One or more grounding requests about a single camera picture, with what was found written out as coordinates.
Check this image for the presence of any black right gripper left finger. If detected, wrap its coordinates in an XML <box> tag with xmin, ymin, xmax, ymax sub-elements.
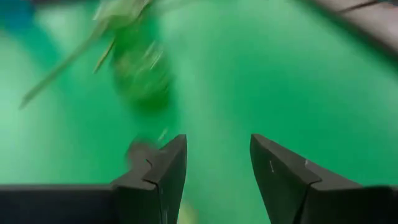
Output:
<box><xmin>0</xmin><ymin>134</ymin><xmax>187</xmax><ymax>224</ymax></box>

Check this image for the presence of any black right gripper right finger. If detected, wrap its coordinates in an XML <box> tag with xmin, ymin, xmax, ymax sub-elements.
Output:
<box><xmin>250</xmin><ymin>134</ymin><xmax>398</xmax><ymax>224</ymax></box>

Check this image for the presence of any green glass vase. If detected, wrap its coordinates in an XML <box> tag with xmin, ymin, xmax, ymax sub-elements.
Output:
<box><xmin>110</xmin><ymin>18</ymin><xmax>175</xmax><ymax>110</ymax></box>

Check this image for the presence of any black tulip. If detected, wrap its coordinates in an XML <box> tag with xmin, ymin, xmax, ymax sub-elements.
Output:
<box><xmin>18</xmin><ymin>0</ymin><xmax>150</xmax><ymax>110</ymax></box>

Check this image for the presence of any pale blue glass vase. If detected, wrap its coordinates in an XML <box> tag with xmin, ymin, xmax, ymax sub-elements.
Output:
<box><xmin>0</xmin><ymin>0</ymin><xmax>38</xmax><ymax>35</ymax></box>

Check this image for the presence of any green table mat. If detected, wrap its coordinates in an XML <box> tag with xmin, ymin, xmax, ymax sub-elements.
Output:
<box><xmin>0</xmin><ymin>0</ymin><xmax>398</xmax><ymax>224</ymax></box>

